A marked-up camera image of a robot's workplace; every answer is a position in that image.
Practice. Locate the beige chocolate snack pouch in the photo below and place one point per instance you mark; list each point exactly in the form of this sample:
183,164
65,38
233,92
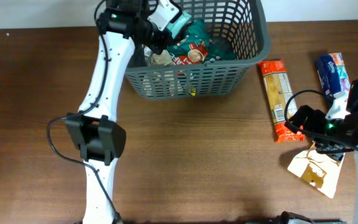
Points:
163,59

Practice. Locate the blue tissue multipack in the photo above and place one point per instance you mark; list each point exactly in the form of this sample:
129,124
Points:
333,77

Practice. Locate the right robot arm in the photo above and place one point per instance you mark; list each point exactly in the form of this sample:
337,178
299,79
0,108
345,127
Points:
330,135

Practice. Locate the grey plastic basket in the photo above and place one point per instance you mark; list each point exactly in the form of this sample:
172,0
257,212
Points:
239,40

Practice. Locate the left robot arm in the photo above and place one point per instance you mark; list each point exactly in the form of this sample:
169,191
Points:
94,129

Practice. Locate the green Nescafe coffee bag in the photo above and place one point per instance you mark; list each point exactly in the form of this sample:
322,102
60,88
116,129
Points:
197,46

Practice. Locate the orange spaghetti pasta packet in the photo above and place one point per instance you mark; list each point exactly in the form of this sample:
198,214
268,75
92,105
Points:
278,90

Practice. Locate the cream snack pouch right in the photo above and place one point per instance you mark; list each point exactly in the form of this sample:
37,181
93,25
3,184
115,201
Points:
321,171

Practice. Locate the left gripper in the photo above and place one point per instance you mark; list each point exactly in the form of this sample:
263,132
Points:
160,44

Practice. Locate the light teal tissue packet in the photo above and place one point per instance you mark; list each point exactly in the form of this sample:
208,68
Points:
176,27

